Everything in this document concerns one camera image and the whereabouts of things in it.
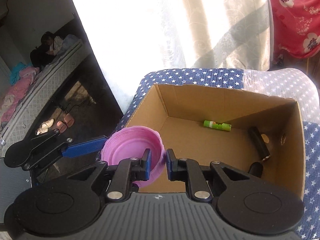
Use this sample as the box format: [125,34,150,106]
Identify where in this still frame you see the blue star-patterned cloth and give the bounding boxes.
[116,68,319,239]

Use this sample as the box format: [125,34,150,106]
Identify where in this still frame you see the red floral cloth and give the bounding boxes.
[270,0,319,59]

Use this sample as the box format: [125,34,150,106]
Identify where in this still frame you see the brown cardboard box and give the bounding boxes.
[126,85,305,197]

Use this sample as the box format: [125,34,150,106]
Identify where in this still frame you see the pink plastic bowl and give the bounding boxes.
[101,126,165,188]

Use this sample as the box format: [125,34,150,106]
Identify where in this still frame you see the pink slipper pair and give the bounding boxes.
[56,113,75,133]

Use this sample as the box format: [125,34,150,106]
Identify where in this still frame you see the green tube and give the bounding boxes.
[203,120,232,132]

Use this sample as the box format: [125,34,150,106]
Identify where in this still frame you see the white shoes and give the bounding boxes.
[36,118,55,135]

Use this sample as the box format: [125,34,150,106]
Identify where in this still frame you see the black cylindrical tube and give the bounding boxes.
[248,126,271,161]

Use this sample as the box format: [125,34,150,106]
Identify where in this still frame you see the grey quilted mattress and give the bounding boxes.
[1,35,90,156]

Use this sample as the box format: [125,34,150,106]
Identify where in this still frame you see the person lying on mattress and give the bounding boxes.
[30,31,79,71]

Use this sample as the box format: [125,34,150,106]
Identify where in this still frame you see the pile of pink clothes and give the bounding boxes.
[1,62,40,128]

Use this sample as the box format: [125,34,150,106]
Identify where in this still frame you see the cream patterned curtain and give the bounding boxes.
[72,0,273,112]

